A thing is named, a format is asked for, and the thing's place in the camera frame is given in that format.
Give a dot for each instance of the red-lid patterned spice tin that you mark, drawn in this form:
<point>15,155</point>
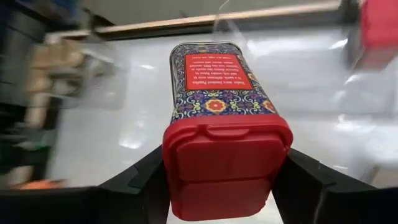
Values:
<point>224,155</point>
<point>379,28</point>

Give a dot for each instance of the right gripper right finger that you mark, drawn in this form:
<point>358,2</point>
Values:
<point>342,205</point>

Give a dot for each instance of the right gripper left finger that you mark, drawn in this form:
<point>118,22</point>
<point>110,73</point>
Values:
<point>93,205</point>

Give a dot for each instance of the gold-lid spice jar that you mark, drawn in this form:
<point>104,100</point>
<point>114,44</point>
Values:
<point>56,59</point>

